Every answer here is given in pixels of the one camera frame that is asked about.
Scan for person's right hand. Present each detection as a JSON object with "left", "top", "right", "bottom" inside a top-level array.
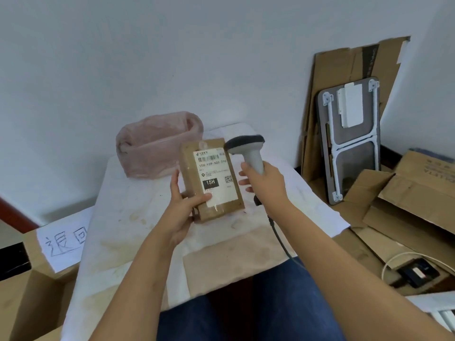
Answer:
[{"left": 238, "top": 161, "right": 287, "bottom": 212}]

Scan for brown parcel with white label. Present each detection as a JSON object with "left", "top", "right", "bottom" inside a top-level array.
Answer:
[{"left": 179, "top": 138, "right": 246, "bottom": 224}]

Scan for white paper with handwriting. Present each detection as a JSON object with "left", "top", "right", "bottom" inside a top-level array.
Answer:
[{"left": 37, "top": 208, "right": 94, "bottom": 273}]

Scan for black scanner cable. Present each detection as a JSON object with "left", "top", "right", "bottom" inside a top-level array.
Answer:
[{"left": 267, "top": 214, "right": 305, "bottom": 267}]

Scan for white stained table cloth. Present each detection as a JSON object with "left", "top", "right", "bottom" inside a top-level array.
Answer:
[{"left": 61, "top": 123, "right": 351, "bottom": 341}]

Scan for flattened cardboard on floor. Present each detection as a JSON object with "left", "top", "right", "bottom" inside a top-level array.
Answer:
[{"left": 306, "top": 167, "right": 455, "bottom": 297}]

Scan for person's left hand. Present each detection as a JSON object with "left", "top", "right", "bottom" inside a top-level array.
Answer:
[{"left": 167, "top": 170, "right": 213, "bottom": 247}]

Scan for brown cardboard box with paper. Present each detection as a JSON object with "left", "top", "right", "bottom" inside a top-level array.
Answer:
[{"left": 0, "top": 224, "right": 89, "bottom": 341}]

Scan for black power adapter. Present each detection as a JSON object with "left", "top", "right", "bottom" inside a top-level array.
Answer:
[{"left": 396, "top": 259, "right": 440, "bottom": 289}]

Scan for person's blue jeans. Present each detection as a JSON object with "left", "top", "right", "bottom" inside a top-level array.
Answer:
[{"left": 155, "top": 256, "right": 346, "bottom": 341}]

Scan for grey barcode scanner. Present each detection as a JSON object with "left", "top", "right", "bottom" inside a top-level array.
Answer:
[{"left": 224, "top": 135, "right": 266, "bottom": 206}]

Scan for open brown cardboard box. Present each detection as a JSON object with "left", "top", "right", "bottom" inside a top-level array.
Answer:
[{"left": 363, "top": 150, "right": 455, "bottom": 245}]

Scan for white radiator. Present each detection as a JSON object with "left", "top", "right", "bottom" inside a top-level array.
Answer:
[{"left": 405, "top": 291, "right": 455, "bottom": 332}]

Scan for tall flattened cardboard sheet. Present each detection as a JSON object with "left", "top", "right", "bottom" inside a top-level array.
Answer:
[{"left": 301, "top": 36, "right": 411, "bottom": 182}]

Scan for person's right forearm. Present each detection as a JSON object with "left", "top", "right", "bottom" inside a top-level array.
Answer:
[{"left": 263, "top": 200, "right": 455, "bottom": 341}]

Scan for grey folding lap table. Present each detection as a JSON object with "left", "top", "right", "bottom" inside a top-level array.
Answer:
[{"left": 317, "top": 76, "right": 382, "bottom": 206}]

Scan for pink plastic bag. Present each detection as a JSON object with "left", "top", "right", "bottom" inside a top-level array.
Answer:
[{"left": 116, "top": 111, "right": 205, "bottom": 180}]

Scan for person's left forearm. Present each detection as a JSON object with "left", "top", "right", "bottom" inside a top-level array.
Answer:
[{"left": 88, "top": 219, "right": 185, "bottom": 341}]

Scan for white cable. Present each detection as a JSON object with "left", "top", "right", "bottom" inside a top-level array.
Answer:
[{"left": 382, "top": 253, "right": 455, "bottom": 281}]

